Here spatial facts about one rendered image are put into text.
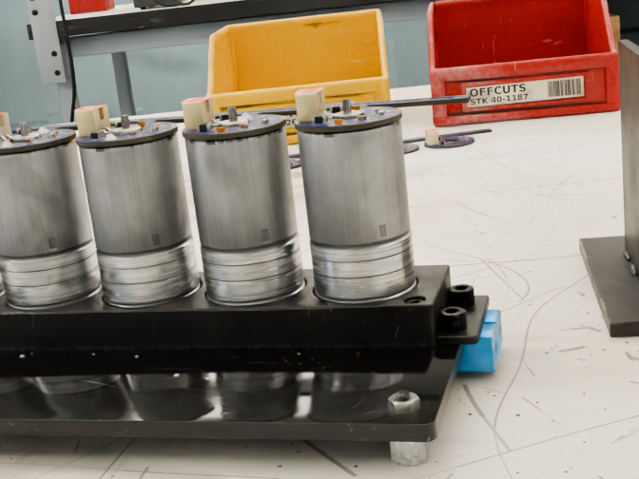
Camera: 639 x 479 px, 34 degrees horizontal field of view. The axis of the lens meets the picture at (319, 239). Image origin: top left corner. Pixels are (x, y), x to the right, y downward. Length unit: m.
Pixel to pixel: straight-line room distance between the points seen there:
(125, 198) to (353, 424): 0.08
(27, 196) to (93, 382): 0.05
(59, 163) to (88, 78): 4.60
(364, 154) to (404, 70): 4.48
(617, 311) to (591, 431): 0.06
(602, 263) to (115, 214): 0.14
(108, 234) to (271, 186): 0.04
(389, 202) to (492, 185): 0.20
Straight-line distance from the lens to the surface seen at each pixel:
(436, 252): 0.35
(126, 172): 0.25
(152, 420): 0.22
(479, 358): 0.25
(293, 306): 0.24
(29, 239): 0.27
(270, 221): 0.25
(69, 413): 0.23
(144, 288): 0.26
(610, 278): 0.30
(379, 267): 0.24
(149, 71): 4.80
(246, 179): 0.24
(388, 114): 0.24
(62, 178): 0.27
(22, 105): 4.97
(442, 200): 0.41
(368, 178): 0.23
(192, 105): 0.25
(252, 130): 0.24
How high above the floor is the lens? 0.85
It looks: 15 degrees down
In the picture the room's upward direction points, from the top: 7 degrees counter-clockwise
